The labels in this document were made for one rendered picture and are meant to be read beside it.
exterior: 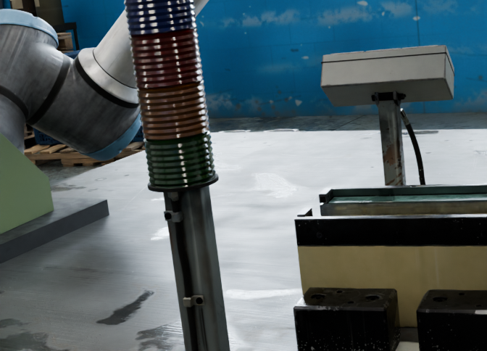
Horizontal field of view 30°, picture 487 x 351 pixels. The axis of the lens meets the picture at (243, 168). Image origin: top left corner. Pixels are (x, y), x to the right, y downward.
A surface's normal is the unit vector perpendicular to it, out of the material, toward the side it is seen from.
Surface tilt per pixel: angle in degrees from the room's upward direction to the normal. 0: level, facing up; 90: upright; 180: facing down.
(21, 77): 81
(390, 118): 90
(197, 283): 90
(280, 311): 0
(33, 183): 90
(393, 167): 90
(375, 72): 56
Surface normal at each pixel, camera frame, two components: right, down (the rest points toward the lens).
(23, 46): 0.59, -0.26
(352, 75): -0.36, -0.34
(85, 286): -0.11, -0.97
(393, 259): -0.35, 0.24
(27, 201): 0.89, -0.01
